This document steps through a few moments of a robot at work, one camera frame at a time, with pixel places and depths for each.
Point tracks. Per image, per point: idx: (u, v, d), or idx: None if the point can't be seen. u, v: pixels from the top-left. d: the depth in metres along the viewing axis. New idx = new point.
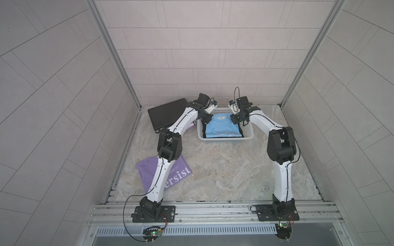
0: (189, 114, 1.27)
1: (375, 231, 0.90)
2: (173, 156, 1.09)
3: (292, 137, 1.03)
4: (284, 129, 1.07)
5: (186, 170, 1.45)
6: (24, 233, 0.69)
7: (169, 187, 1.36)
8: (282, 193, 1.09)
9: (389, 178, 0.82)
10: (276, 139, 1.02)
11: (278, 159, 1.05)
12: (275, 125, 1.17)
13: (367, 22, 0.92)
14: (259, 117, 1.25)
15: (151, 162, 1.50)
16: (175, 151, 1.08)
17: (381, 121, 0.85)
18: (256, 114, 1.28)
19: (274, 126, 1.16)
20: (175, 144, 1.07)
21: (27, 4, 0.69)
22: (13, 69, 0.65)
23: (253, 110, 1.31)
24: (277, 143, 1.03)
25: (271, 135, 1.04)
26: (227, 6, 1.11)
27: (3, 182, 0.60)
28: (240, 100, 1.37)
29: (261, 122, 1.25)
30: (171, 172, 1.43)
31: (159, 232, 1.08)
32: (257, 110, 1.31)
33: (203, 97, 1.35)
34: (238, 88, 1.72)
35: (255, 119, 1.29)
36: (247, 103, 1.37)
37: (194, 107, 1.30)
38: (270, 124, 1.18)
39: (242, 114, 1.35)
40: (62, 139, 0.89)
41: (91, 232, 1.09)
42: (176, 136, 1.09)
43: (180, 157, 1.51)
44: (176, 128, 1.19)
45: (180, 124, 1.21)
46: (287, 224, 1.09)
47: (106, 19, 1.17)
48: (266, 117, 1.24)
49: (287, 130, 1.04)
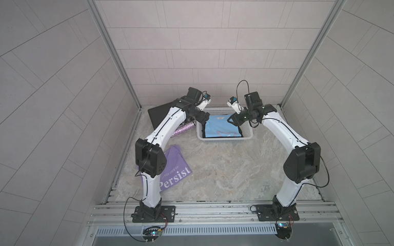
0: (172, 117, 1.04)
1: (375, 231, 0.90)
2: (155, 172, 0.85)
3: (318, 156, 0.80)
4: (309, 145, 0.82)
5: (186, 170, 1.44)
6: (24, 233, 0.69)
7: (169, 187, 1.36)
8: (287, 200, 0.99)
9: (390, 178, 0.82)
10: (300, 159, 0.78)
11: (297, 181, 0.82)
12: (298, 140, 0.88)
13: (367, 21, 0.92)
14: (277, 124, 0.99)
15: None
16: (156, 167, 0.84)
17: (382, 121, 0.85)
18: (272, 119, 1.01)
19: (295, 141, 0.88)
20: (154, 159, 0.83)
21: (27, 4, 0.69)
22: (12, 69, 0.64)
23: (269, 113, 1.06)
24: (300, 164, 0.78)
25: (294, 153, 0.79)
26: (227, 6, 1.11)
27: (3, 182, 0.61)
28: (250, 96, 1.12)
29: (278, 130, 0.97)
30: (171, 172, 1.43)
31: (159, 232, 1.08)
32: (274, 115, 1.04)
33: (193, 92, 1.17)
34: (244, 81, 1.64)
35: (271, 124, 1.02)
36: (257, 100, 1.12)
37: (180, 108, 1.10)
38: (291, 137, 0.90)
39: (253, 115, 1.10)
40: (62, 139, 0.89)
41: (91, 232, 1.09)
42: (155, 148, 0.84)
43: (180, 157, 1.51)
44: (156, 138, 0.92)
45: (161, 131, 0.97)
46: (288, 224, 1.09)
47: (106, 19, 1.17)
48: (286, 125, 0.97)
49: (314, 148, 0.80)
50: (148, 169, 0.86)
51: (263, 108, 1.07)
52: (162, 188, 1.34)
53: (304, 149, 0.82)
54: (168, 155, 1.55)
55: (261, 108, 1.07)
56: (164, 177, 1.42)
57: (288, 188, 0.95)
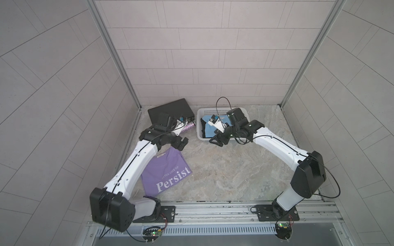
0: (140, 153, 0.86)
1: (375, 231, 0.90)
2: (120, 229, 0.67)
3: (322, 165, 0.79)
4: (310, 156, 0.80)
5: (186, 170, 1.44)
6: (23, 233, 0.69)
7: (169, 187, 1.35)
8: (289, 205, 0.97)
9: (390, 177, 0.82)
10: (308, 175, 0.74)
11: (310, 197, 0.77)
12: (298, 153, 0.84)
13: (367, 22, 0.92)
14: (270, 140, 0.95)
15: (151, 162, 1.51)
16: (120, 223, 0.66)
17: (382, 121, 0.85)
18: (264, 137, 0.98)
19: (296, 155, 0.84)
20: (116, 213, 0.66)
21: (27, 4, 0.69)
22: (12, 69, 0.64)
23: (258, 129, 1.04)
24: (311, 179, 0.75)
25: (301, 170, 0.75)
26: (227, 6, 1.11)
27: (3, 182, 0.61)
28: (234, 115, 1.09)
29: (273, 146, 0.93)
30: (171, 172, 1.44)
31: (159, 232, 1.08)
32: (264, 130, 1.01)
33: (164, 119, 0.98)
34: (223, 98, 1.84)
35: (262, 142, 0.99)
36: (242, 117, 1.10)
37: (150, 140, 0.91)
38: (290, 151, 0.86)
39: (242, 133, 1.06)
40: (62, 139, 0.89)
41: (91, 232, 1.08)
42: (116, 198, 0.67)
43: (180, 157, 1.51)
44: (118, 183, 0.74)
45: (125, 173, 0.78)
46: (287, 224, 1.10)
47: (106, 19, 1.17)
48: (280, 140, 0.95)
49: (315, 158, 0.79)
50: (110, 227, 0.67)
51: (251, 127, 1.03)
52: (162, 188, 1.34)
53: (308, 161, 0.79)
54: (168, 155, 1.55)
55: (248, 127, 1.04)
56: (164, 177, 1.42)
57: (290, 196, 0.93)
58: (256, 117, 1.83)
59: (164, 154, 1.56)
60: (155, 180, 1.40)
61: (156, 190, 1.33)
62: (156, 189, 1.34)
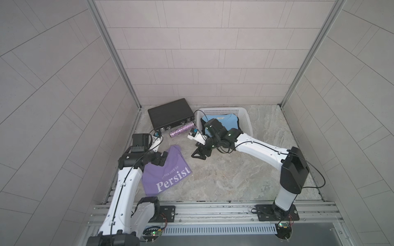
0: (126, 183, 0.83)
1: (375, 231, 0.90)
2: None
3: (303, 158, 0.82)
4: (291, 152, 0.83)
5: (186, 170, 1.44)
6: (23, 233, 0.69)
7: (169, 187, 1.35)
8: (286, 204, 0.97)
9: (389, 177, 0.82)
10: (292, 172, 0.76)
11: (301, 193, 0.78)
12: (279, 152, 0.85)
13: (367, 21, 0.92)
14: (251, 146, 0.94)
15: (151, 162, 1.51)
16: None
17: (382, 121, 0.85)
18: (245, 145, 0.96)
19: (278, 155, 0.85)
20: None
21: (27, 4, 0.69)
22: (13, 69, 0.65)
23: (238, 137, 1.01)
24: (297, 175, 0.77)
25: (286, 169, 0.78)
26: (227, 5, 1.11)
27: (3, 182, 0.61)
28: (212, 125, 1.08)
29: (256, 152, 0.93)
30: (171, 172, 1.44)
31: (159, 232, 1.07)
32: (244, 136, 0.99)
33: (138, 138, 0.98)
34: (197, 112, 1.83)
35: (245, 149, 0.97)
36: (220, 126, 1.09)
37: (134, 165, 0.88)
38: (272, 152, 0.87)
39: (224, 143, 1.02)
40: (62, 139, 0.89)
41: (91, 232, 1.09)
42: (118, 236, 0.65)
43: (180, 157, 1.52)
44: (114, 222, 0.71)
45: (119, 209, 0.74)
46: (288, 224, 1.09)
47: (106, 19, 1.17)
48: (260, 143, 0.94)
49: (296, 154, 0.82)
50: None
51: (231, 136, 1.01)
52: (162, 188, 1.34)
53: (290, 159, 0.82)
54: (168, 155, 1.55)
55: (228, 137, 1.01)
56: (164, 177, 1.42)
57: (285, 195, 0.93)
58: (256, 117, 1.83)
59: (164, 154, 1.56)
60: (155, 179, 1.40)
61: (156, 190, 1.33)
62: (156, 189, 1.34)
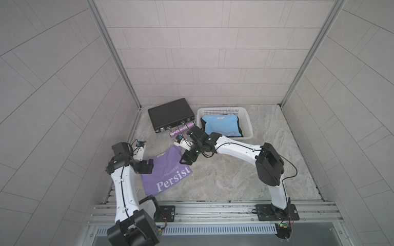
0: (124, 178, 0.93)
1: (375, 231, 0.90)
2: (155, 238, 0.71)
3: (275, 151, 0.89)
4: (263, 148, 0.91)
5: (186, 170, 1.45)
6: (24, 233, 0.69)
7: (169, 186, 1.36)
8: (282, 202, 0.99)
9: (389, 177, 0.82)
10: (265, 165, 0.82)
11: (277, 183, 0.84)
12: (253, 150, 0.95)
13: (367, 21, 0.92)
14: (230, 146, 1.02)
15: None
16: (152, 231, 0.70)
17: (382, 121, 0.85)
18: (225, 146, 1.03)
19: (252, 152, 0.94)
20: (144, 226, 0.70)
21: (27, 4, 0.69)
22: (13, 69, 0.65)
23: (217, 140, 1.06)
24: (270, 168, 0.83)
25: (259, 164, 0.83)
26: (227, 5, 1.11)
27: (3, 181, 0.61)
28: (192, 132, 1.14)
29: (233, 151, 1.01)
30: (171, 172, 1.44)
31: (159, 231, 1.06)
32: (223, 139, 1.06)
33: (120, 148, 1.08)
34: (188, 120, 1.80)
35: (224, 149, 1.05)
36: (200, 131, 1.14)
37: (124, 164, 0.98)
38: (247, 151, 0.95)
39: (205, 148, 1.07)
40: (62, 139, 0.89)
41: (91, 232, 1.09)
42: (137, 214, 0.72)
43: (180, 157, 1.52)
44: (127, 208, 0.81)
45: (127, 198, 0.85)
46: (287, 224, 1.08)
47: (106, 19, 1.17)
48: (237, 143, 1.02)
49: (268, 148, 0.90)
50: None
51: (210, 140, 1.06)
52: (162, 188, 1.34)
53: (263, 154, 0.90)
54: (168, 155, 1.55)
55: (209, 141, 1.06)
56: (164, 176, 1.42)
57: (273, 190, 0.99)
58: (256, 117, 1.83)
59: (164, 153, 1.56)
60: (155, 179, 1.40)
61: (156, 190, 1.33)
62: (156, 189, 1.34)
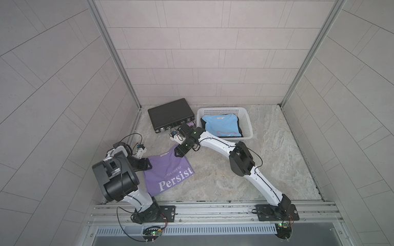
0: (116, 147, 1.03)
1: (376, 231, 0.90)
2: (136, 180, 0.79)
3: (247, 149, 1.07)
4: (237, 145, 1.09)
5: (189, 171, 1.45)
6: (24, 233, 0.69)
7: (170, 186, 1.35)
8: (273, 198, 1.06)
9: (390, 177, 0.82)
10: (235, 159, 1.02)
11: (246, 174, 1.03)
12: (229, 146, 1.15)
13: (367, 21, 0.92)
14: (210, 141, 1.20)
15: (154, 161, 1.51)
16: (133, 173, 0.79)
17: (382, 121, 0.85)
18: (206, 139, 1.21)
19: (228, 147, 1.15)
20: (122, 162, 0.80)
21: (27, 4, 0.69)
22: (13, 69, 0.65)
23: (200, 135, 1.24)
24: (239, 161, 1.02)
25: (231, 158, 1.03)
26: (227, 5, 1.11)
27: (2, 182, 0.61)
28: (181, 128, 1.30)
29: (213, 146, 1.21)
30: (173, 172, 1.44)
31: (159, 232, 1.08)
32: (204, 134, 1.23)
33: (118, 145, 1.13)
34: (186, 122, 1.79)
35: (206, 143, 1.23)
36: (189, 127, 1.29)
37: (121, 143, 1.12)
38: (224, 146, 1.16)
39: (190, 141, 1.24)
40: (62, 139, 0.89)
41: (91, 232, 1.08)
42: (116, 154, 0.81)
43: (183, 158, 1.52)
44: None
45: None
46: (288, 224, 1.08)
47: (106, 19, 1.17)
48: (217, 139, 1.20)
49: (240, 146, 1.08)
50: (124, 186, 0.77)
51: (196, 134, 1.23)
52: (164, 188, 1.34)
53: (237, 150, 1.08)
54: (171, 154, 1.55)
55: (193, 135, 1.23)
56: (166, 176, 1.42)
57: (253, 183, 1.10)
58: (256, 117, 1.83)
59: (166, 152, 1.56)
60: (157, 179, 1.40)
61: (158, 190, 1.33)
62: (158, 188, 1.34)
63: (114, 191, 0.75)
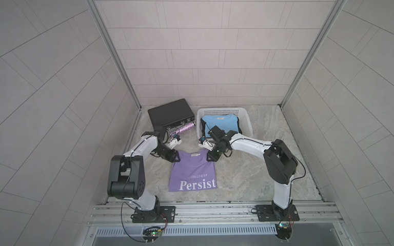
0: (147, 139, 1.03)
1: (376, 232, 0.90)
2: (137, 191, 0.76)
3: (286, 149, 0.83)
4: (275, 144, 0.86)
5: (212, 183, 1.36)
6: (23, 233, 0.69)
7: (189, 189, 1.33)
8: (284, 203, 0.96)
9: (389, 178, 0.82)
10: (273, 159, 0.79)
11: (287, 182, 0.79)
12: (264, 144, 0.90)
13: (367, 22, 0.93)
14: (242, 141, 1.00)
15: (185, 158, 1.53)
16: (136, 185, 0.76)
17: (382, 122, 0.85)
18: (238, 140, 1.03)
19: (262, 146, 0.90)
20: (135, 169, 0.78)
21: (27, 4, 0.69)
22: (13, 69, 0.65)
23: (231, 137, 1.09)
24: (278, 161, 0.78)
25: (267, 157, 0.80)
26: (227, 6, 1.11)
27: (3, 182, 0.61)
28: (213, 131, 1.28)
29: (246, 147, 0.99)
30: (198, 177, 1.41)
31: (159, 232, 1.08)
32: (236, 135, 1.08)
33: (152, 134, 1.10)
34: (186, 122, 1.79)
35: (238, 145, 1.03)
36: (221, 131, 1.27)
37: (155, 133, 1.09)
38: (258, 145, 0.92)
39: (222, 144, 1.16)
40: (62, 139, 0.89)
41: (91, 232, 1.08)
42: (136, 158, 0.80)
43: (211, 167, 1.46)
44: (134, 151, 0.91)
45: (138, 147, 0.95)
46: (288, 224, 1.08)
47: (106, 20, 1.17)
48: (250, 139, 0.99)
49: (279, 144, 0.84)
50: (125, 190, 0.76)
51: (227, 136, 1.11)
52: (184, 188, 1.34)
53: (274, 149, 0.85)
54: (202, 157, 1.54)
55: (225, 137, 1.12)
56: (190, 178, 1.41)
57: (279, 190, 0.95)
58: (255, 117, 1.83)
59: (199, 155, 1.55)
60: (180, 176, 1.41)
61: (177, 187, 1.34)
62: (178, 186, 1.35)
63: (115, 190, 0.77)
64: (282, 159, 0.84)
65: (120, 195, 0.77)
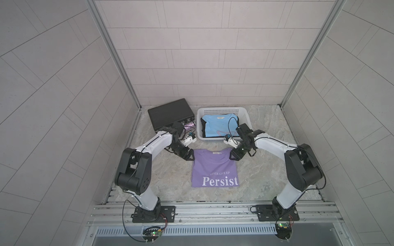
0: (161, 136, 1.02)
1: (375, 231, 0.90)
2: (139, 186, 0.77)
3: (313, 156, 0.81)
4: (301, 147, 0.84)
5: (235, 181, 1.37)
6: (23, 233, 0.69)
7: (212, 185, 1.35)
8: (288, 203, 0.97)
9: (389, 177, 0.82)
10: (294, 161, 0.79)
11: (304, 188, 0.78)
12: (288, 145, 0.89)
13: (367, 22, 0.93)
14: (266, 140, 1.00)
15: (207, 155, 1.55)
16: (140, 181, 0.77)
17: (382, 122, 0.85)
18: (263, 138, 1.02)
19: (286, 147, 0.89)
20: (141, 166, 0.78)
21: (27, 4, 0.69)
22: (13, 69, 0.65)
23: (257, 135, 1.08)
24: (299, 165, 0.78)
25: (289, 157, 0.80)
26: (227, 6, 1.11)
27: (2, 182, 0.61)
28: (240, 127, 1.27)
29: (270, 147, 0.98)
30: (220, 173, 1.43)
31: (159, 232, 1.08)
32: (262, 134, 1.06)
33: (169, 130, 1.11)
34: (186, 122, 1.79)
35: (262, 144, 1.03)
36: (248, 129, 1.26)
37: (169, 131, 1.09)
38: (282, 145, 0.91)
39: (247, 141, 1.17)
40: (62, 139, 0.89)
41: (91, 232, 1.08)
42: (144, 155, 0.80)
43: (233, 166, 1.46)
44: (145, 147, 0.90)
45: (150, 144, 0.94)
46: (287, 224, 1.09)
47: (106, 20, 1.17)
48: (275, 139, 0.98)
49: (306, 149, 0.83)
50: (129, 184, 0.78)
51: (254, 134, 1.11)
52: (208, 184, 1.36)
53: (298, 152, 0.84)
54: (225, 156, 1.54)
55: (251, 135, 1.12)
56: (212, 174, 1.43)
57: (289, 191, 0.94)
58: (255, 117, 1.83)
59: (220, 153, 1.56)
60: (203, 172, 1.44)
61: (199, 183, 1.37)
62: (201, 181, 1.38)
63: (121, 181, 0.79)
64: (306, 166, 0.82)
65: (124, 186, 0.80)
